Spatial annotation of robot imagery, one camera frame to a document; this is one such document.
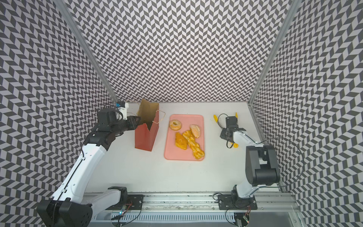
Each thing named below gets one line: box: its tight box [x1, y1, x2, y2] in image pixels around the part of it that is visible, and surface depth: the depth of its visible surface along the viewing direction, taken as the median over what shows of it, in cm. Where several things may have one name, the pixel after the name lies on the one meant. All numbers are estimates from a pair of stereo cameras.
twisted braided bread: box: [182, 130, 205, 160], surface depth 94 cm
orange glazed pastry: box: [174, 131, 188, 150], surface depth 93 cm
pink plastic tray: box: [164, 114, 205, 161], surface depth 98 cm
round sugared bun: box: [189, 123, 201, 139], surface depth 98 cm
